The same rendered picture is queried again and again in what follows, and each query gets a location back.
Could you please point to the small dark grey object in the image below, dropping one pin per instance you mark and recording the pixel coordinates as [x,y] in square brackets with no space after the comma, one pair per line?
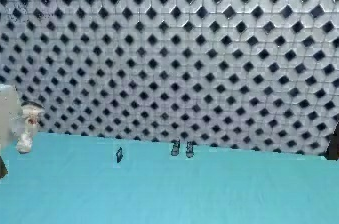
[189,149]
[175,147]

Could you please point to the small dark flat object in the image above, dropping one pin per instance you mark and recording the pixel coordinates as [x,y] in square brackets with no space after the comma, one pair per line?
[119,155]

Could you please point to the white lamp with shade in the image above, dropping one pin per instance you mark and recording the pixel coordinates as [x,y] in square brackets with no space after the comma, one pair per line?
[27,130]

